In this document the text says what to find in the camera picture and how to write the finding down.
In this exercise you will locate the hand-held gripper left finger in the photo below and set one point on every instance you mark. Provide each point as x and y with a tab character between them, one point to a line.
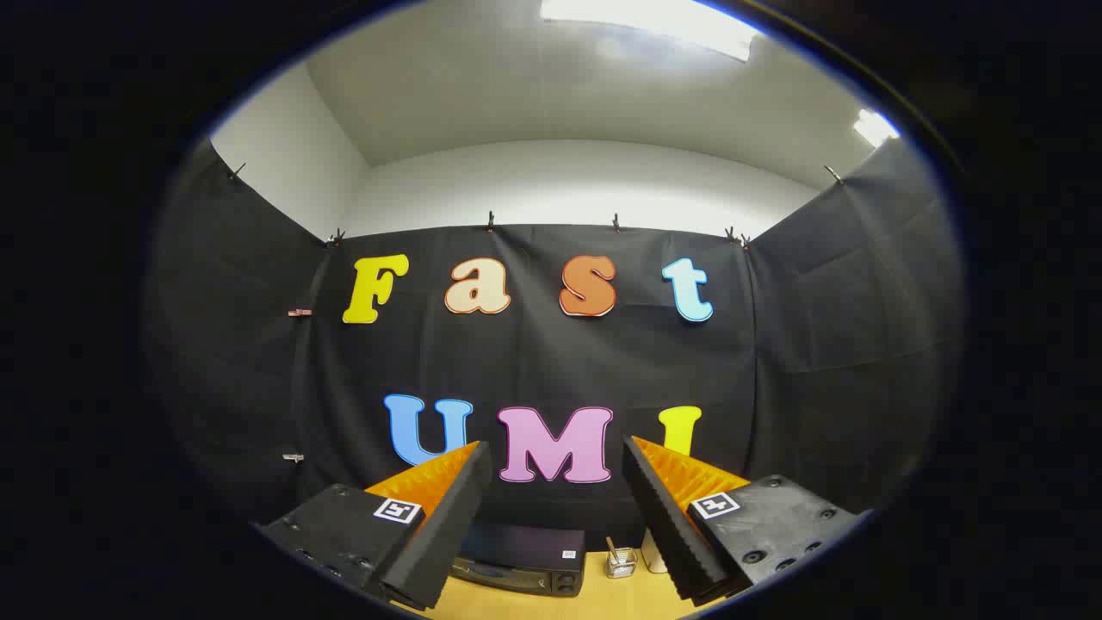
448	517

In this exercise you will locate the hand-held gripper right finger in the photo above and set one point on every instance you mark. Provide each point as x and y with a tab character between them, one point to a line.
663	517

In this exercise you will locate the black toaster oven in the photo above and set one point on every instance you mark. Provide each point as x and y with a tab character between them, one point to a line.
516	547

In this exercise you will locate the white pop-up toaster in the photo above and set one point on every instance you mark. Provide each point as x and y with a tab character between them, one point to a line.
654	555

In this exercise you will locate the row of black backdrop clamps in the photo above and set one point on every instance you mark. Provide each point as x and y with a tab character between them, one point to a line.
491	221

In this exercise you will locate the small ceiling light panel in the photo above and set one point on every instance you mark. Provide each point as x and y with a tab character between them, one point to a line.
875	127

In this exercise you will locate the large ceiling light panel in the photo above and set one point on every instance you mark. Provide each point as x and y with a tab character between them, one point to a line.
654	24

